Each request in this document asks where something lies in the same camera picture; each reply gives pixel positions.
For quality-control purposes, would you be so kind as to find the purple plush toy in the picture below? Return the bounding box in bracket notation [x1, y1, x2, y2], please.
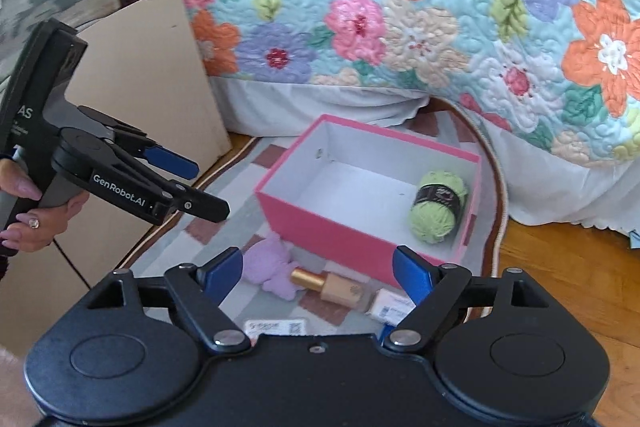
[242, 232, 302, 301]

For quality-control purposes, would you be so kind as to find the green yarn ball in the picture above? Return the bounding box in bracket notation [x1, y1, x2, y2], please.
[408, 169, 469, 244]

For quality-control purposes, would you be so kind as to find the person's left hand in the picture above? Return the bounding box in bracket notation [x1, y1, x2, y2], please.
[1, 158, 90, 253]

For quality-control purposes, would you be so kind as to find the beige wooden cabinet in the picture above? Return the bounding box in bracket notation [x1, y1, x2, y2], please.
[1, 0, 229, 355]

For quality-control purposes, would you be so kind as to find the white bed skirt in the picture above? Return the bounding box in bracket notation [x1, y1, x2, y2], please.
[209, 77, 639, 234]

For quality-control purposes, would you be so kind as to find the white soap packet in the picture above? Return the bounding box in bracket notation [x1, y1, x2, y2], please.
[367, 288, 416, 326]

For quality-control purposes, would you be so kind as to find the checkered floor rug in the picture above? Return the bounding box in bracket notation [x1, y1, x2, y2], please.
[130, 106, 508, 335]

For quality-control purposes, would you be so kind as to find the floral quilt bedspread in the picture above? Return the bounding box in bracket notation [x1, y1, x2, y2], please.
[184, 0, 639, 167]

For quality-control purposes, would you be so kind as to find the pink cardboard box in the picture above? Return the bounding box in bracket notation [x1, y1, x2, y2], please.
[256, 115, 482, 284]

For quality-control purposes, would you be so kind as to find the blue wet wipes pack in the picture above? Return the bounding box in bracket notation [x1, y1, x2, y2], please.
[378, 324, 395, 343]

